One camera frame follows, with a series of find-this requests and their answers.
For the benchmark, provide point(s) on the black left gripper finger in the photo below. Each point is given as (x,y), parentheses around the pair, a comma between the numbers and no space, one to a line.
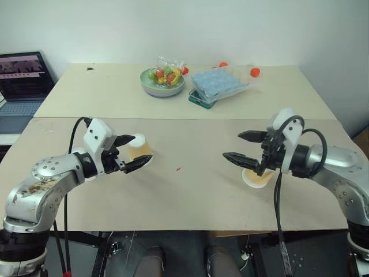
(138,162)
(125,139)

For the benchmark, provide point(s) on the clear bag of toy fruit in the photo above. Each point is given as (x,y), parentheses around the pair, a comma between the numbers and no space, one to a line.
(167,73)

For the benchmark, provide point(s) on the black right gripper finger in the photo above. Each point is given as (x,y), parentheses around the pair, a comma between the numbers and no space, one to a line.
(253,136)
(242,160)

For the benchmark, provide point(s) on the open laptop computer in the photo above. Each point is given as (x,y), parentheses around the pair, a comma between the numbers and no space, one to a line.
(20,80)

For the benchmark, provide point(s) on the orange ball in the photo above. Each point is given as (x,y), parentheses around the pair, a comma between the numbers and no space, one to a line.
(223,64)
(255,72)

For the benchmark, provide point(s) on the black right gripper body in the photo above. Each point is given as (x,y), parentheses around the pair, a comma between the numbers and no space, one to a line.
(272,153)

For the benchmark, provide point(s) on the dark rounded shape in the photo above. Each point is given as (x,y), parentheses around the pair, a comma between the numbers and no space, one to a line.
(151,261)
(222,261)

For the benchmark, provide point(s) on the small red ball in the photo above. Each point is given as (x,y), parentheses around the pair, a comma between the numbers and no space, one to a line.
(186,70)

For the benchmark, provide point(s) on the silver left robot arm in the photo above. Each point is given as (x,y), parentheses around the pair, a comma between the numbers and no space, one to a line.
(43,173)

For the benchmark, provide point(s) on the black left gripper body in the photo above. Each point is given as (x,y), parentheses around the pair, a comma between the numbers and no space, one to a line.
(111,161)

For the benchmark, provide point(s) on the brown cardboard box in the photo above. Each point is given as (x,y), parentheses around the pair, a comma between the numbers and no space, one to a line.
(362,141)

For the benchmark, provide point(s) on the green bowl of fruit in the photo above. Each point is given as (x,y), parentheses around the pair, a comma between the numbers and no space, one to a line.
(152,88)

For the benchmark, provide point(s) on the clear bag of blue trays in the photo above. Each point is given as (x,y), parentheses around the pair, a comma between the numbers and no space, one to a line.
(216,83)

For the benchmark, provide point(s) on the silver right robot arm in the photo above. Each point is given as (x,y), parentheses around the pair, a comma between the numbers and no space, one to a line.
(340,161)

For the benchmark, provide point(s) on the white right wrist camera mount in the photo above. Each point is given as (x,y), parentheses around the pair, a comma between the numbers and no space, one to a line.
(291,135)

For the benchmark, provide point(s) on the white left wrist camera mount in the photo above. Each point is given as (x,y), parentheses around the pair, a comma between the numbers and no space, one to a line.
(96,132)

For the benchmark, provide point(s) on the green flat box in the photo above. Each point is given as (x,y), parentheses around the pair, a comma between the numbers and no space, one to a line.
(199,102)

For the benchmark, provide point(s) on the small black clip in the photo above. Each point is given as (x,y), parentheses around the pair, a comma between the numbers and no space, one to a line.
(90,68)

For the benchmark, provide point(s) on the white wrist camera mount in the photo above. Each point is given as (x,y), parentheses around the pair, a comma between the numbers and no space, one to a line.
(291,135)
(96,132)

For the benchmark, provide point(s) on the white plug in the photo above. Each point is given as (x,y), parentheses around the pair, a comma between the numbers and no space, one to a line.
(245,254)

